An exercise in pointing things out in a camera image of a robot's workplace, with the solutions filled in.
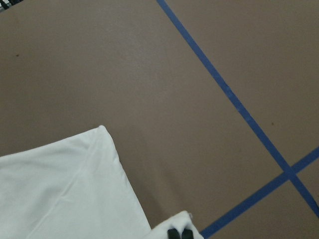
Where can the white long-sleeve printed shirt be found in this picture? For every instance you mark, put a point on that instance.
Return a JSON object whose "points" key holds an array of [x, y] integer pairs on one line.
{"points": [[75, 188]]}

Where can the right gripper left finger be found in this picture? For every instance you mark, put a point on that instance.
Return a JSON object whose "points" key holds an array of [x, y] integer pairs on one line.
{"points": [[172, 234]]}

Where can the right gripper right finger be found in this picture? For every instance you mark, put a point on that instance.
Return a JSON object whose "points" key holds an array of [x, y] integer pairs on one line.
{"points": [[187, 234]]}

